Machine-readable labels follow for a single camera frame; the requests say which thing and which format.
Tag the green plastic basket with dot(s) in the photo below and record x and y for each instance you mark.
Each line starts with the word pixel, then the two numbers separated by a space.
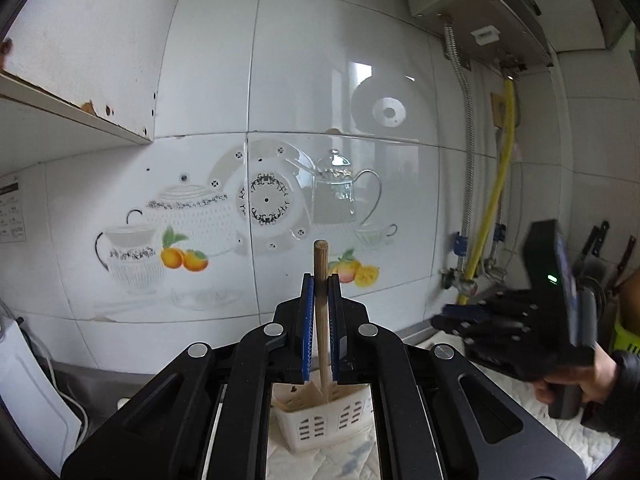
pixel 627 335

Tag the metal pipe valve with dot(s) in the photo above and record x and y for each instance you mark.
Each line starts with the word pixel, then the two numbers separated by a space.
pixel 460 280

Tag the white wall cabinet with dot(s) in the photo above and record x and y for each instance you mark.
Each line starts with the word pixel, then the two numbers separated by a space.
pixel 75 45

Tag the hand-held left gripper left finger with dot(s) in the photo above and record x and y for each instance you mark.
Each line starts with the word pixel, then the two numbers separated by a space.
pixel 309 330

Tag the wooden chopstick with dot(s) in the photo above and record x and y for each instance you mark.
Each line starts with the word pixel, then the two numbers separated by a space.
pixel 322 300

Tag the white gas water heater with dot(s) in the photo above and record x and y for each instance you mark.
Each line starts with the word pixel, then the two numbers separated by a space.
pixel 475 5

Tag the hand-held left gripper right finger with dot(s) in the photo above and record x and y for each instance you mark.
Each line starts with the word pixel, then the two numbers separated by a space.
pixel 334 330

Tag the wall calendar sticker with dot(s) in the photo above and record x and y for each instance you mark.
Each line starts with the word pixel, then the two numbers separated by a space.
pixel 11 210

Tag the white plastic utensil holder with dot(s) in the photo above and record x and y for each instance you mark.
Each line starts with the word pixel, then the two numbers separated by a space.
pixel 320 425

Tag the white board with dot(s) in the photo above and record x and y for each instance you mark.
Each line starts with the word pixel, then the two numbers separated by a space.
pixel 30 390

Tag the person's right forearm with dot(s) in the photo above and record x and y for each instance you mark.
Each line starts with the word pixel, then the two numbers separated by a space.
pixel 622 395

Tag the person's right hand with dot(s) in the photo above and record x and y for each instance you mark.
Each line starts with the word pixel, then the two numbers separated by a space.
pixel 597 375

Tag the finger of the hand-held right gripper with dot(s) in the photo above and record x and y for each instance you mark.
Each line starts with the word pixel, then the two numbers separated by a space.
pixel 465 312
pixel 500 355

